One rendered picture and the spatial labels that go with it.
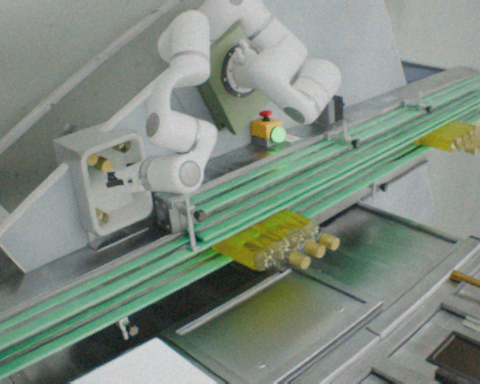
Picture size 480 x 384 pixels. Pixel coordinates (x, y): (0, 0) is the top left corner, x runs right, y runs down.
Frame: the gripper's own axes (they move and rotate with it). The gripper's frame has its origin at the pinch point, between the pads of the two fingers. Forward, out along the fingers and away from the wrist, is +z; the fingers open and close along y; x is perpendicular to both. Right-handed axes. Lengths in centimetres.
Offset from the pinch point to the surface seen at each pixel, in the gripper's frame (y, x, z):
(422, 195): 158, -69, 33
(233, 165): 36.3, -11.0, 7.5
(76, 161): -7.5, 6.1, 6.7
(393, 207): 132, -64, 32
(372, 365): 23, -55, -41
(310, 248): 34, -33, -17
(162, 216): 10.2, -15.3, 7.1
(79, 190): -7.8, -1.2, 10.4
